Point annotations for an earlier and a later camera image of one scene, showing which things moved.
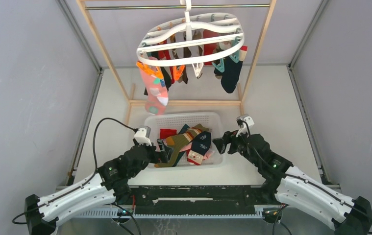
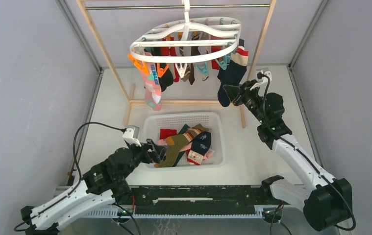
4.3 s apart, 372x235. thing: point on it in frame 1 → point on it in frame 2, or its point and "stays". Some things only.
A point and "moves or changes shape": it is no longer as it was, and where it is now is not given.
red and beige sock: [164, 133] stays
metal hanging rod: [167, 6] stays
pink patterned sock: [155, 92] moves or changes shape
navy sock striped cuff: [231, 76] moves or changes shape
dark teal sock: [185, 128] stays
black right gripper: [221, 143] → [235, 92]
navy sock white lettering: [201, 144] stays
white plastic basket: [212, 121] stays
